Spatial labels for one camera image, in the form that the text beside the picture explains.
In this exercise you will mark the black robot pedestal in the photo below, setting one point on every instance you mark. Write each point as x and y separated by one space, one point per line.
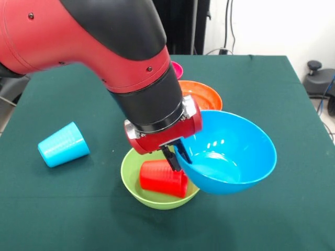
185 26

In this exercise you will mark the red cup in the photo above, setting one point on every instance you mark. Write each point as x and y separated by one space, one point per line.
159 177

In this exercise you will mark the dark green table cloth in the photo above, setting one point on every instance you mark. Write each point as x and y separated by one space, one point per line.
274 209

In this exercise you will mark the small pink bowl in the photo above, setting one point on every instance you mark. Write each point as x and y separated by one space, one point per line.
178 69

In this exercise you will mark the blue cup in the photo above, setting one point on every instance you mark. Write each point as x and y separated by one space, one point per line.
62 145

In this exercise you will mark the orange bowl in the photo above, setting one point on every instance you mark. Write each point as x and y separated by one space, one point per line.
206 94

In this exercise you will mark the black chair base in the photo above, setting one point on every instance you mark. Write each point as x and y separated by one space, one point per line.
10 89
320 81

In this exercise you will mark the green bowl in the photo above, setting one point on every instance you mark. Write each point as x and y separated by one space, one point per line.
131 177

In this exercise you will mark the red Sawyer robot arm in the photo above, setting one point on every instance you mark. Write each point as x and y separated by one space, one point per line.
91 39

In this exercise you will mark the blue bowl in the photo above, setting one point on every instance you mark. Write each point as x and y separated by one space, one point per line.
235 157

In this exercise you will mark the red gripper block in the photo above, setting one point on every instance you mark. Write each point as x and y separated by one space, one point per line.
167 136

